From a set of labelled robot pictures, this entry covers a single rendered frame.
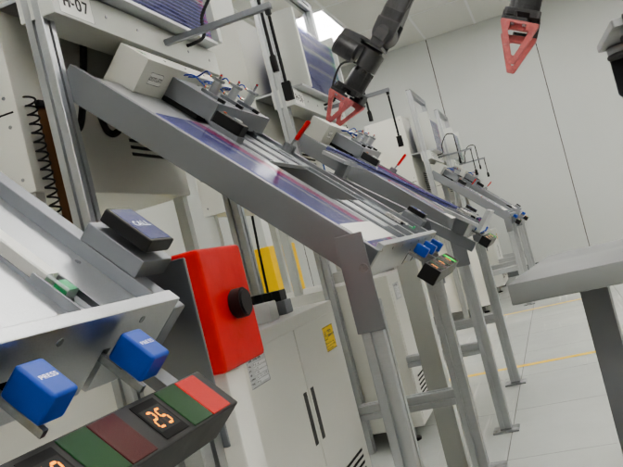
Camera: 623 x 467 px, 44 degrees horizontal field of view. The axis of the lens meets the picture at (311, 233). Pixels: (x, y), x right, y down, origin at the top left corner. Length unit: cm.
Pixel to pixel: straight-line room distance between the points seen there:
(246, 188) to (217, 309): 47
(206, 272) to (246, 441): 23
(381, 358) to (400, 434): 13
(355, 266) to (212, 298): 40
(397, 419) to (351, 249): 30
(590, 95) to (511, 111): 88
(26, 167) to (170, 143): 32
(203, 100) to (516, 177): 778
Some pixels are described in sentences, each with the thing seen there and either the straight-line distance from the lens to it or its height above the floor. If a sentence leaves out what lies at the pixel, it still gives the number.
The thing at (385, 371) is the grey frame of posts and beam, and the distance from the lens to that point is 134.
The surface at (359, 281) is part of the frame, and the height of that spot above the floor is 68.
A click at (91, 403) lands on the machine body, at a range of 163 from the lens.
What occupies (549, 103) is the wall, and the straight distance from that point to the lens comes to 949.
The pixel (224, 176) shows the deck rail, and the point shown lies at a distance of 145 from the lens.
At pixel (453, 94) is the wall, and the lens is 957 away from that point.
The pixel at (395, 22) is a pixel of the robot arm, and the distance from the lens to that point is 198.
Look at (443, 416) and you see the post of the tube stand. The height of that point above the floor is 21.
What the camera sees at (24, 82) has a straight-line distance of 174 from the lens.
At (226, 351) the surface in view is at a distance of 100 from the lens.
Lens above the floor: 73
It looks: 2 degrees up
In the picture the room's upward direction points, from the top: 14 degrees counter-clockwise
